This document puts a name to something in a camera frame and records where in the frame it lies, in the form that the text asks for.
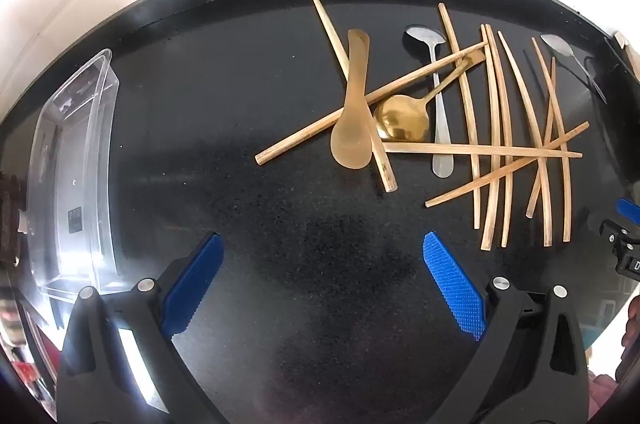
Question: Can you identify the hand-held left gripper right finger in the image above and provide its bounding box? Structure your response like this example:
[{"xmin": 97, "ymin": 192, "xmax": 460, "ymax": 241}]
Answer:
[{"xmin": 422, "ymin": 231, "xmax": 591, "ymax": 424}]

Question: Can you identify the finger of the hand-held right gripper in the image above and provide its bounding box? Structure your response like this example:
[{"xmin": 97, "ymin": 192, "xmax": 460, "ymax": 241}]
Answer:
[
  {"xmin": 600, "ymin": 218, "xmax": 640, "ymax": 251},
  {"xmin": 616, "ymin": 197, "xmax": 640, "ymax": 225}
]

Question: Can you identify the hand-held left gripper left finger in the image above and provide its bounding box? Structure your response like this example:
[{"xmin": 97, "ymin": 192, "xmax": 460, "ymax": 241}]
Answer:
[{"xmin": 56, "ymin": 231, "xmax": 226, "ymax": 424}]

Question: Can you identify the silver metal spoon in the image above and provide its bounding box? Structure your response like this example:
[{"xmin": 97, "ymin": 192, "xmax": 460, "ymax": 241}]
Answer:
[
  {"xmin": 540, "ymin": 34, "xmax": 608, "ymax": 105},
  {"xmin": 404, "ymin": 25, "xmax": 455, "ymax": 178}
]

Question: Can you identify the pile of wooden chopsticks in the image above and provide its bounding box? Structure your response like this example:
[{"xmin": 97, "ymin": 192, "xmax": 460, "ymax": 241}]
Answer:
[{"xmin": 255, "ymin": 0, "xmax": 591, "ymax": 251}]

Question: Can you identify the gold metal spoon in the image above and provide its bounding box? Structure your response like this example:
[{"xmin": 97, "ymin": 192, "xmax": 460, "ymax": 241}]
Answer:
[{"xmin": 374, "ymin": 51, "xmax": 487, "ymax": 142}]

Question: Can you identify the translucent tan soup spoon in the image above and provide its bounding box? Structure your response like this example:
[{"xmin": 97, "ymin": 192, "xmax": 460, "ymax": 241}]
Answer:
[{"xmin": 330, "ymin": 29, "xmax": 373, "ymax": 168}]

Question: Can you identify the clear plastic container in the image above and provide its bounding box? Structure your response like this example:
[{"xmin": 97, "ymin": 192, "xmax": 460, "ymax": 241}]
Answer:
[{"xmin": 27, "ymin": 48, "xmax": 121, "ymax": 320}]

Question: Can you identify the person's right hand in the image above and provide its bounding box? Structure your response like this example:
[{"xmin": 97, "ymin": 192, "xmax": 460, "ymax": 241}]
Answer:
[{"xmin": 621, "ymin": 299, "xmax": 640, "ymax": 355}]

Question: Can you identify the black round appliance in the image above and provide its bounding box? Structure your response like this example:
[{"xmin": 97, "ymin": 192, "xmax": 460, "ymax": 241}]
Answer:
[{"xmin": 602, "ymin": 35, "xmax": 640, "ymax": 105}]

